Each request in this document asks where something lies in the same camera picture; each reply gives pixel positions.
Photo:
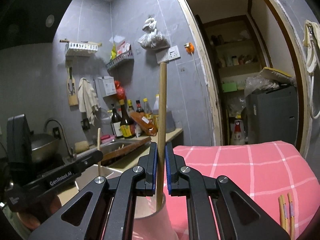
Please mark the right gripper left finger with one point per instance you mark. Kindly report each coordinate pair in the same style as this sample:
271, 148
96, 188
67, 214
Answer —
104, 208

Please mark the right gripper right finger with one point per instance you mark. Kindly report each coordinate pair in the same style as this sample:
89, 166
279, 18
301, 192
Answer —
216, 207

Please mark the white plastic utensil holder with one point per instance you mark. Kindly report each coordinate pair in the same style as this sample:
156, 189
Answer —
150, 223

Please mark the taped chopstick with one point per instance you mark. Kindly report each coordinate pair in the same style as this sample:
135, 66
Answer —
283, 212
291, 216

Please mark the thin wooden chopstick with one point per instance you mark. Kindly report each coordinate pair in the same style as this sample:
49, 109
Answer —
99, 148

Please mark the long bamboo chopstick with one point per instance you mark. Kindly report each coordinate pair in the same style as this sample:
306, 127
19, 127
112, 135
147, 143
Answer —
161, 133

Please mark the metal wok pot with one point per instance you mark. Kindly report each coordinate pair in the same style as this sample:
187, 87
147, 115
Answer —
43, 145

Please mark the pink checked tablecloth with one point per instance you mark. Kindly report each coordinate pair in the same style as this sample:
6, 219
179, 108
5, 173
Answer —
264, 172

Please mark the wooden knife holder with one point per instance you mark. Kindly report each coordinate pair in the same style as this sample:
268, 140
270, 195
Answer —
72, 96

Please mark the dark wine bottle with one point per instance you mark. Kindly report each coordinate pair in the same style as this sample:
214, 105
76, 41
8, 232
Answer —
116, 120

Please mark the hanging white cloth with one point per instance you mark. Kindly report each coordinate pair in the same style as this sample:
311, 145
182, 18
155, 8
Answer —
88, 100

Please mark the yellow label sauce bottle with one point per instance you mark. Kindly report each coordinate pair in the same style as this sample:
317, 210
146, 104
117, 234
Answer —
127, 125

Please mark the dark grey cabinet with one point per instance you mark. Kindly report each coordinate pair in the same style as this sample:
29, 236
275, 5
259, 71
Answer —
272, 115

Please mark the large clear oil jug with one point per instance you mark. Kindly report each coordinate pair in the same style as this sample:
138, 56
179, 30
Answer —
155, 111

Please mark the green box on shelf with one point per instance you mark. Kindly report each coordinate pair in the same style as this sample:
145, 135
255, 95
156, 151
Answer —
229, 87

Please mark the red plastic bag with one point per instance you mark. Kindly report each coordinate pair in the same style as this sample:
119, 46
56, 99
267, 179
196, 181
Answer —
120, 91

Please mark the black range hood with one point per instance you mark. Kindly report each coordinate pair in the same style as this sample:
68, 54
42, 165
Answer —
31, 22

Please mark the hanging plastic bag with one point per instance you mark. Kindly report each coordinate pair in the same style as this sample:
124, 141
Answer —
153, 39

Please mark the white rubber gloves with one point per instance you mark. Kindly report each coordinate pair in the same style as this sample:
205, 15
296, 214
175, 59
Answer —
311, 42

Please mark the white wall box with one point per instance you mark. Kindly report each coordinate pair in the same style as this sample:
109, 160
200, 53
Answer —
107, 86

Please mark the white wall rack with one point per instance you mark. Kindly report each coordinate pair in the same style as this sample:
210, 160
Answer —
85, 49

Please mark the white wall socket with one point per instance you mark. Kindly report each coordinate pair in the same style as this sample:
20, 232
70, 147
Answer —
173, 53

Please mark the grey wall shelf basket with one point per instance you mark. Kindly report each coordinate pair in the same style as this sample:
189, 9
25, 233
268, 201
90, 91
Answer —
119, 60

